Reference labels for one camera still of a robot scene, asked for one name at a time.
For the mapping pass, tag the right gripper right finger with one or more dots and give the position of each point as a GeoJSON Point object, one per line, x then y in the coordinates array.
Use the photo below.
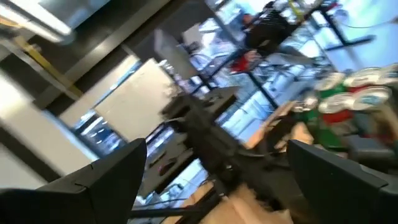
{"type": "Point", "coordinates": [351, 193]}

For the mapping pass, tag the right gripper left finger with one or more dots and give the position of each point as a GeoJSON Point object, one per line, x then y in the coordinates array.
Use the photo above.
{"type": "Point", "coordinates": [77, 196]}

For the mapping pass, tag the tall silver Celsius can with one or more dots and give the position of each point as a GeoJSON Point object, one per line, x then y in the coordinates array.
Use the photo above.
{"type": "Point", "coordinates": [371, 96]}

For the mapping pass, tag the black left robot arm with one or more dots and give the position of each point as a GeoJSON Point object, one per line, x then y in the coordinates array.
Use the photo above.
{"type": "Point", "coordinates": [202, 133]}

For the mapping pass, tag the person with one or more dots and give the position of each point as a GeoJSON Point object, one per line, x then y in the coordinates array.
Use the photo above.
{"type": "Point", "coordinates": [267, 28]}

